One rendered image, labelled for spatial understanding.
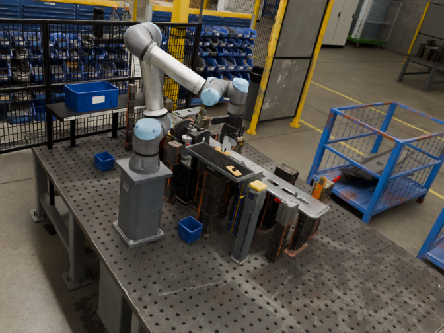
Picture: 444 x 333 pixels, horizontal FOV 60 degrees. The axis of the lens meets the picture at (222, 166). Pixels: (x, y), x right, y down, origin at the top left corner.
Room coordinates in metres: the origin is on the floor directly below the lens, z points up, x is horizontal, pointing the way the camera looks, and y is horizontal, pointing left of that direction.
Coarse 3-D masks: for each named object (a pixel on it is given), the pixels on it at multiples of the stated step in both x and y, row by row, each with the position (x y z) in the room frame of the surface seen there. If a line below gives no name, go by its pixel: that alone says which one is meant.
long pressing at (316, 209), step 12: (216, 144) 2.23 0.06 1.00; (240, 156) 2.13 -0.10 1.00; (264, 168) 2.03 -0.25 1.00; (264, 180) 1.88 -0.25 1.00; (276, 180) 1.91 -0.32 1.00; (276, 192) 1.78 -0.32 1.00; (300, 192) 1.83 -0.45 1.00; (300, 204) 1.71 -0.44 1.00; (312, 204) 1.73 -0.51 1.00; (324, 204) 1.76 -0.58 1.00; (312, 216) 1.62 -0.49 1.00
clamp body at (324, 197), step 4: (328, 180) 1.93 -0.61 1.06; (316, 184) 1.87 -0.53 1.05; (328, 184) 1.88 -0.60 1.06; (332, 184) 1.90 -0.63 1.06; (324, 188) 1.84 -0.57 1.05; (328, 188) 1.86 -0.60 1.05; (332, 188) 1.91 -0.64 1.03; (312, 192) 1.87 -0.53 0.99; (324, 192) 1.84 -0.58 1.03; (328, 192) 1.89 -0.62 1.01; (320, 196) 1.84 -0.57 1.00; (324, 196) 1.85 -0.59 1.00; (328, 196) 1.89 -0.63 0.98; (320, 200) 1.83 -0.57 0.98; (324, 200) 1.87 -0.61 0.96; (328, 200) 1.91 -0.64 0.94; (316, 220) 1.86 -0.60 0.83; (320, 220) 1.91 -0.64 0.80; (312, 224) 1.84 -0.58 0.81; (316, 224) 1.88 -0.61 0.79; (312, 228) 1.84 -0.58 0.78; (316, 228) 1.89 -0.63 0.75; (312, 232) 1.86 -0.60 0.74; (316, 232) 1.90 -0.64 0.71; (308, 236) 1.84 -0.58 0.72; (312, 236) 1.86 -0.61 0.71
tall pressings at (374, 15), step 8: (368, 0) 15.56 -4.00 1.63; (376, 0) 15.85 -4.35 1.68; (368, 8) 15.81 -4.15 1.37; (376, 8) 15.91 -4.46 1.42; (384, 8) 16.19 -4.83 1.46; (360, 16) 15.59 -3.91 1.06; (368, 16) 15.69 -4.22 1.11; (376, 16) 15.97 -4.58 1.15; (384, 16) 16.41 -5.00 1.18; (368, 24) 15.92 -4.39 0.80; (376, 24) 16.19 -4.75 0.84; (352, 32) 15.60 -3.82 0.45; (360, 32) 15.70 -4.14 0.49; (368, 32) 15.98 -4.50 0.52; (376, 32) 16.24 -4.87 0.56
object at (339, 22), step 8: (336, 0) 13.62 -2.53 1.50; (344, 0) 13.91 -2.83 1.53; (352, 0) 14.19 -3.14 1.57; (336, 8) 13.70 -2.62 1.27; (344, 8) 13.99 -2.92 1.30; (352, 8) 14.29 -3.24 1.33; (336, 16) 13.79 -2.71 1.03; (344, 16) 14.08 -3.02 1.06; (352, 16) 14.38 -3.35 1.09; (328, 24) 13.59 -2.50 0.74; (336, 24) 13.88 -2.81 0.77; (344, 24) 14.18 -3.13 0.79; (328, 32) 13.68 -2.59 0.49; (336, 32) 13.97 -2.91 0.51; (344, 32) 14.28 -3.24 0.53; (328, 40) 13.77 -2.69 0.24; (336, 40) 14.07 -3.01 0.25; (344, 40) 14.38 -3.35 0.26
